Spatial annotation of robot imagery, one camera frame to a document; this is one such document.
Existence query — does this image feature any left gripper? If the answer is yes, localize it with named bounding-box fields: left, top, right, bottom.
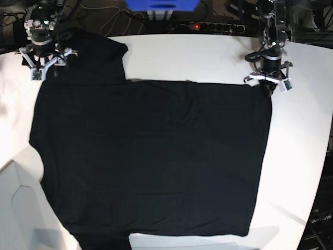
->
left=244, top=51, right=293, bottom=98

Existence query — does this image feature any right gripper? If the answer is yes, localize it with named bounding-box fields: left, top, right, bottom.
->
left=15, top=32, right=78, bottom=74

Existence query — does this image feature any black T-shirt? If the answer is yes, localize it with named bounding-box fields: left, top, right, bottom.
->
left=29, top=29, right=272, bottom=249

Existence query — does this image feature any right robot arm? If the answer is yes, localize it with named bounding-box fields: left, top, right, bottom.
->
left=16, top=1, right=78, bottom=81

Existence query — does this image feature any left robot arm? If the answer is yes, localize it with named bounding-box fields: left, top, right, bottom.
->
left=244, top=1, right=293, bottom=98

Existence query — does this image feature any black power strip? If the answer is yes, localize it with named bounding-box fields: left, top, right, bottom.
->
left=169, top=22, right=247, bottom=34

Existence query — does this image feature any blue plastic bin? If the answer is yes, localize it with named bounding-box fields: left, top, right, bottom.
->
left=125, top=0, right=200, bottom=11

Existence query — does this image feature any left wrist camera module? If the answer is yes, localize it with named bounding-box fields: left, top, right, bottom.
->
left=278, top=78, right=293, bottom=92

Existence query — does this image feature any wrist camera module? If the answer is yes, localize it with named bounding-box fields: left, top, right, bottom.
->
left=31, top=68, right=46, bottom=81
left=278, top=78, right=293, bottom=92

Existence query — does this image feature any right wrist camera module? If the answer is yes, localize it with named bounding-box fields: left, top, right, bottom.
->
left=31, top=68, right=46, bottom=81

